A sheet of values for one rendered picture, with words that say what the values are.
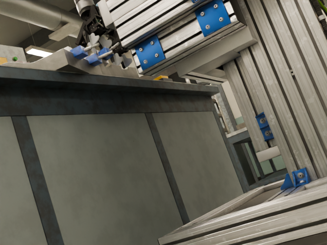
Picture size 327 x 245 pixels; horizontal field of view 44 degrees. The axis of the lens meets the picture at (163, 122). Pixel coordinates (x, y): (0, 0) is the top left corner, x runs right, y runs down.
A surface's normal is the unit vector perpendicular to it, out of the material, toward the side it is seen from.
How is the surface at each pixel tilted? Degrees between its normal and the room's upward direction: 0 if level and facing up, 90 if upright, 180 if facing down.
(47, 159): 90
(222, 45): 90
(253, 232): 90
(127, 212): 90
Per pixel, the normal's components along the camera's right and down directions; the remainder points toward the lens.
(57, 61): -0.28, -0.07
